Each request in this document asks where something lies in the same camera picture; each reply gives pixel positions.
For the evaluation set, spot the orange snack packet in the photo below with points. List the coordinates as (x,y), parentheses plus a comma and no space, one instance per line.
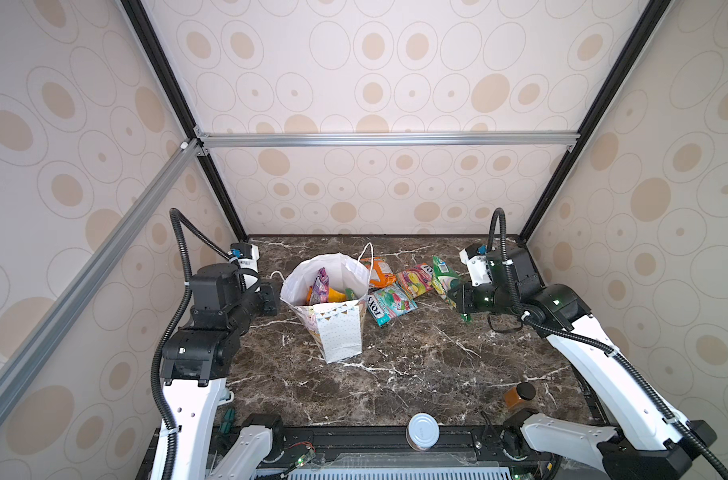
(381,274)

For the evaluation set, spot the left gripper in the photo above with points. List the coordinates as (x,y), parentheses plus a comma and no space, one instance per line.
(271,301)

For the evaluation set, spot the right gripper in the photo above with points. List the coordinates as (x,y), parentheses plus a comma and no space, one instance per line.
(463,300)

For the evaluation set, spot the teal Fox's candy packet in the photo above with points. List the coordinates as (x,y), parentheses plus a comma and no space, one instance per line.
(388,303)

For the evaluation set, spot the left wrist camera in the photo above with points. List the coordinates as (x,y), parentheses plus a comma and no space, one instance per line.
(245,256)

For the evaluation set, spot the brown bottle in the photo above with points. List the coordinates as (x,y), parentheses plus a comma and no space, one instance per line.
(520,395)

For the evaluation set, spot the pink Fox's candy packet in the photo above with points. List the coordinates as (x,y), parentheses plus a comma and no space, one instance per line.
(416,280)

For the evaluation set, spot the yellow snack bag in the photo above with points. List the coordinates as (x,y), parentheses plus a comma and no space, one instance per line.
(335,296)

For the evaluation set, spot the diagonal aluminium bar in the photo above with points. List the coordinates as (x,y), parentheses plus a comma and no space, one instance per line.
(24,366)

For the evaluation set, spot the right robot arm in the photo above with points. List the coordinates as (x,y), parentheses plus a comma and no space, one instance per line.
(644,436)

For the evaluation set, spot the green snack packet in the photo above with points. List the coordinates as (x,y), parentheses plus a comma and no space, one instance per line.
(444,280)

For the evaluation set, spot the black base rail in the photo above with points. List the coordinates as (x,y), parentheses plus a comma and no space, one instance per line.
(400,450)

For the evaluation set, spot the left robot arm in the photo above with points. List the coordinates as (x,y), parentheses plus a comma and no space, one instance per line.
(223,294)

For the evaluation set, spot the purple snack packet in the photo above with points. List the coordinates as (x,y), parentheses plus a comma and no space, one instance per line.
(321,286)

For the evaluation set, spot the horizontal aluminium bar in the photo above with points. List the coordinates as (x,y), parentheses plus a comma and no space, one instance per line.
(207,140)

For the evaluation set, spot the white paper bag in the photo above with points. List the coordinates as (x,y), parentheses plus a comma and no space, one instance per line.
(337,327)

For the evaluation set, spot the white round cap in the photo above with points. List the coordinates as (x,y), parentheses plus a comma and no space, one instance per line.
(423,432)

